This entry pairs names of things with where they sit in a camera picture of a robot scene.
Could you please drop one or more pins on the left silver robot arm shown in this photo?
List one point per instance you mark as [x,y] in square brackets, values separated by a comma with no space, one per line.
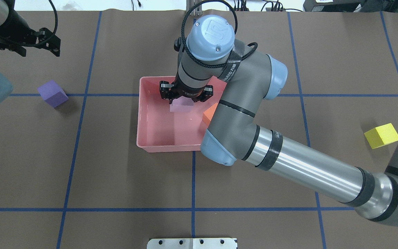
[10,19]

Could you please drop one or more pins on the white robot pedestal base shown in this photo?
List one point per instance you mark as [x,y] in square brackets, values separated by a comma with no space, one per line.
[192,243]

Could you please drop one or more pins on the yellow foam block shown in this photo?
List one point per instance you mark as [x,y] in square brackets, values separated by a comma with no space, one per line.
[381,136]

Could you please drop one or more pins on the orange foam block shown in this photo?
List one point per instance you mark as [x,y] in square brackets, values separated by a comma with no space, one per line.
[208,114]

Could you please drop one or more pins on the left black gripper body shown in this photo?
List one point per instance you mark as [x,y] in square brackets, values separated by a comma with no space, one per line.
[9,38]

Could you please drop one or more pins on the purple foam block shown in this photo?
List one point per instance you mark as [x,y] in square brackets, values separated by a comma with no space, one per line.
[52,94]

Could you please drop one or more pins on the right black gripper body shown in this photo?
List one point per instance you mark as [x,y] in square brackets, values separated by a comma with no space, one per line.
[185,93]

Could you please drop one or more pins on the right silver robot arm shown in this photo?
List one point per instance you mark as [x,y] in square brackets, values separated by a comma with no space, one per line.
[211,50]

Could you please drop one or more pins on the pink foam block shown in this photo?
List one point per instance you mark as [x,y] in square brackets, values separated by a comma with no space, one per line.
[181,105]

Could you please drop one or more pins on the pink plastic bin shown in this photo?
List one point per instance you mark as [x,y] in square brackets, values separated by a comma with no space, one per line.
[161,130]

